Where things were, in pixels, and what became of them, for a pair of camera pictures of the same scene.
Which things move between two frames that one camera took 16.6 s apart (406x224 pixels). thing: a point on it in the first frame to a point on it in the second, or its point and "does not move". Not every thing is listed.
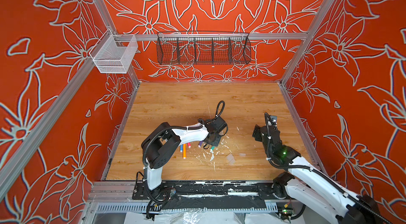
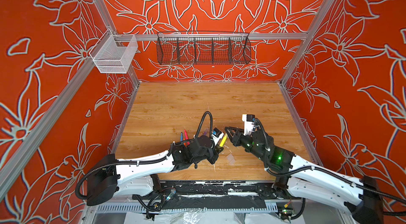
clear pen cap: [230, 158] does not move
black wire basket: [200, 48] does not move
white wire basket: [114, 54] does not move
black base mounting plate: [209, 195] does not move
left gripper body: [215, 141] to [211, 155]
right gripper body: [259, 137] to [248, 143]
